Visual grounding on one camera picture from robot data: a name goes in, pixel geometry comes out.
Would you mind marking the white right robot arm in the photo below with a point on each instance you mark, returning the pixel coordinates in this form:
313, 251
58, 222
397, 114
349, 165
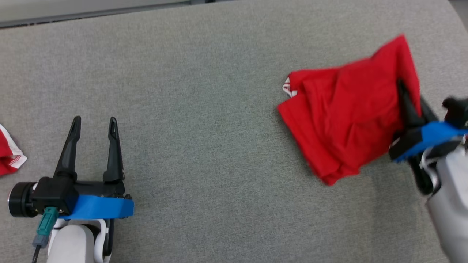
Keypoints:
451, 197

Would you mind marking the red Bulls 23 shorts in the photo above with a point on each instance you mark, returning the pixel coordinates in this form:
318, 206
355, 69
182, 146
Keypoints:
7, 153

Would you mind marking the black right gripper blue tape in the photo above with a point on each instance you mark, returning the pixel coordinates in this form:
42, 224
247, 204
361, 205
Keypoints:
420, 138

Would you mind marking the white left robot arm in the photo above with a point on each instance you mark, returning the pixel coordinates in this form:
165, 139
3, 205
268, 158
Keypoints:
73, 244

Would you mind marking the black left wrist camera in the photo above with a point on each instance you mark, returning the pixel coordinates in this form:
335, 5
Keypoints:
47, 193

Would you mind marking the grey baseboard rail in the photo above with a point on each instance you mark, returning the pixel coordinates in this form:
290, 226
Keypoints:
73, 16

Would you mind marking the grey fabric upholstered surface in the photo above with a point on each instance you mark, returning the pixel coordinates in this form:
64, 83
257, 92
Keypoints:
201, 109

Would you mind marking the black left gripper blue tape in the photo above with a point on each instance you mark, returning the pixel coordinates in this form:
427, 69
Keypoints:
102, 206

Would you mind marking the red Bulls 23 jersey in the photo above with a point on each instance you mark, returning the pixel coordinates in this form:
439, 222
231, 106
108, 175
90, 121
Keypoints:
347, 117

